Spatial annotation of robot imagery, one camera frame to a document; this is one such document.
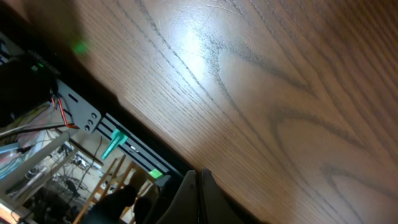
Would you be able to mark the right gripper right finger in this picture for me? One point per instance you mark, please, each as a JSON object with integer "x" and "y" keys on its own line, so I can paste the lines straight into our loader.
{"x": 214, "y": 208}

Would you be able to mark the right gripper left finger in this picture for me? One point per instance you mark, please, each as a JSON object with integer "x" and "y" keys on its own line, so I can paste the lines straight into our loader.
{"x": 184, "y": 207}

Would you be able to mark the white table leg background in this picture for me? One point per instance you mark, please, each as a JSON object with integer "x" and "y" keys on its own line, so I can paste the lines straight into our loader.
{"x": 20, "y": 171}

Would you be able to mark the wooden chair frame background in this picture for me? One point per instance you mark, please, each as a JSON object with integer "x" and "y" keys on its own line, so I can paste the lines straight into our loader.
{"x": 110, "y": 179}

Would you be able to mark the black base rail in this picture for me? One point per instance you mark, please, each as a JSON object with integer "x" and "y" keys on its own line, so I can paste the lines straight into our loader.
{"x": 124, "y": 137}

